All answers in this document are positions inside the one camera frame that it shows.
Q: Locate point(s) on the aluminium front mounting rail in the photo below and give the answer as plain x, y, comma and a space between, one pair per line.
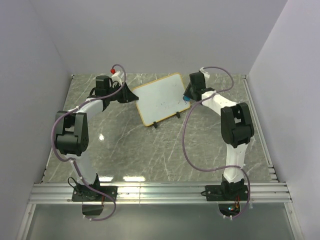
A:
157, 193

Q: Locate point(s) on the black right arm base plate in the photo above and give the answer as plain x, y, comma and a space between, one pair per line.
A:
219, 193

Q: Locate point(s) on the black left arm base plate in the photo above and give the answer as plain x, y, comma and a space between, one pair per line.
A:
83, 194

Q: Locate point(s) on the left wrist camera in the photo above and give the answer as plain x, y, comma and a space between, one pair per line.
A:
117, 76

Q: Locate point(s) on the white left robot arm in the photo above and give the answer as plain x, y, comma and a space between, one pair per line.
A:
70, 132

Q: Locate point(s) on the aluminium right side rail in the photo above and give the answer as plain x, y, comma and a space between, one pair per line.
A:
271, 168

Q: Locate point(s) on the yellow framed whiteboard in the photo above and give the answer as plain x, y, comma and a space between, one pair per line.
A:
160, 99

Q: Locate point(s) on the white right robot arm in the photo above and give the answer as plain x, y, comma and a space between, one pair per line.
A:
236, 125

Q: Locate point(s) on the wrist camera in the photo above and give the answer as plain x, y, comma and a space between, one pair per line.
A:
205, 73
117, 76

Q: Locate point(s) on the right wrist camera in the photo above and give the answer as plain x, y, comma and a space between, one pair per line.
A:
205, 73

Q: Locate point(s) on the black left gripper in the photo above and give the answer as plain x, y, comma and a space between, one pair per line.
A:
127, 95

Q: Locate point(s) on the blue whiteboard eraser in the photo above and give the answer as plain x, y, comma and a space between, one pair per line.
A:
186, 99

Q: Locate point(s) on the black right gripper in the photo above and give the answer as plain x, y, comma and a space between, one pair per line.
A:
186, 93

